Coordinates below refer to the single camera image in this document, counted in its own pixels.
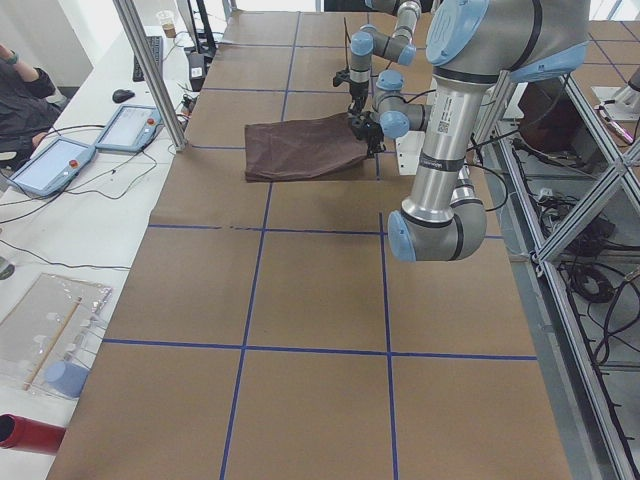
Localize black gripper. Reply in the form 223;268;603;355
348;80;368;115
349;112;385;158

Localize dark brown t-shirt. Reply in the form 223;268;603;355
244;113;367;182

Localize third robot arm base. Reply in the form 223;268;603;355
591;70;639;122

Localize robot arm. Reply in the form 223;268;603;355
333;0;440;115
348;1;590;262

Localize black power adapter box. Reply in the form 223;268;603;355
187;51;207;92

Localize paper coffee cup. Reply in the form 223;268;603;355
156;10;177;39

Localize black keyboard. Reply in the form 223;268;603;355
131;34;165;84

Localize far blue teach pendant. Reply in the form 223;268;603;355
95;104;162;153

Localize blue teach pendant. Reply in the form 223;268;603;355
95;104;162;153
9;137;96;197

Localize black computer mouse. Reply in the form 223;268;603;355
112;89;135;104

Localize near blue teach pendant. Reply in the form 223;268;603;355
9;137;96;197

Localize seated person in black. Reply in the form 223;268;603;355
1;45;62;170

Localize wooden dowel stick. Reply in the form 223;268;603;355
22;297;82;391

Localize clear acrylic rack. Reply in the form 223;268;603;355
1;273;113;398

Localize light blue plastic cup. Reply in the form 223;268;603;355
45;361;90;398

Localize red cylinder tube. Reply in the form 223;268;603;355
1;414;66;455

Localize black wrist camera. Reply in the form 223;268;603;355
332;69;350;88

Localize aluminium frame post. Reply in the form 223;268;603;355
113;0;187;152

